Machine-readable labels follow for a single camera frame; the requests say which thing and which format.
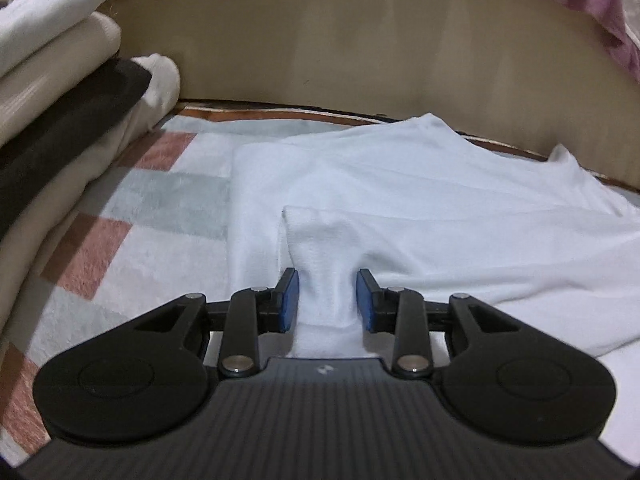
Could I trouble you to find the beige bed frame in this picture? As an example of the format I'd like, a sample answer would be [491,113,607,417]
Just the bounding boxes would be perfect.
[97,0,640,191]

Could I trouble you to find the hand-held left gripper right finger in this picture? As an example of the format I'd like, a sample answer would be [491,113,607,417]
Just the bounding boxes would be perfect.
[355,267,531,380]

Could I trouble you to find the checked cartoon floor mat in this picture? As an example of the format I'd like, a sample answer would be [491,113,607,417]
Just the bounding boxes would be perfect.
[0,102,640,466]

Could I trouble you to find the cream ribbed folded garment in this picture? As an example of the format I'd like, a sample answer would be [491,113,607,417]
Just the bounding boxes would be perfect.
[0,12,122,148]

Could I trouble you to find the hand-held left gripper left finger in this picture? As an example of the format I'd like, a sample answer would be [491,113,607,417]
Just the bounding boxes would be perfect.
[125,267,301,378]

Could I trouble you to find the white long-sleeve shirt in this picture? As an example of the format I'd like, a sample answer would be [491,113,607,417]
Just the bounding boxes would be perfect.
[227,112,640,361]

